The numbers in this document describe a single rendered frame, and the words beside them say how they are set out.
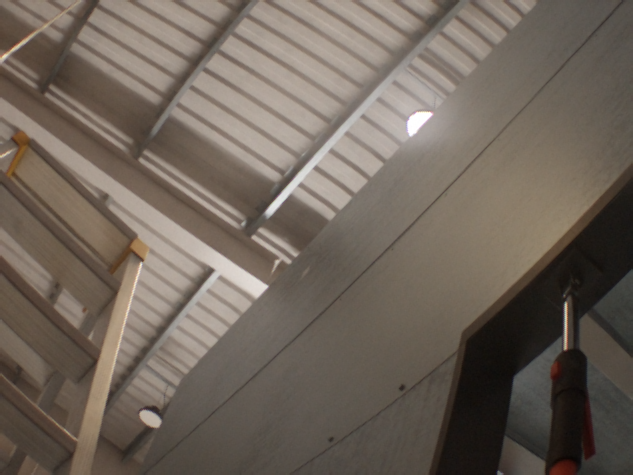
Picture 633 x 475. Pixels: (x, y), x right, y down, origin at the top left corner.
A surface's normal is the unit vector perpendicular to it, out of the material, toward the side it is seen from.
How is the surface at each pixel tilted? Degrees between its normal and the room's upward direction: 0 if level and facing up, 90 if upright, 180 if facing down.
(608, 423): 180
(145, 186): 90
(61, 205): 180
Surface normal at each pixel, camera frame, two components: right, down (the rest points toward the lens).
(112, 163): 0.56, -0.59
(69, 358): -0.23, 0.56
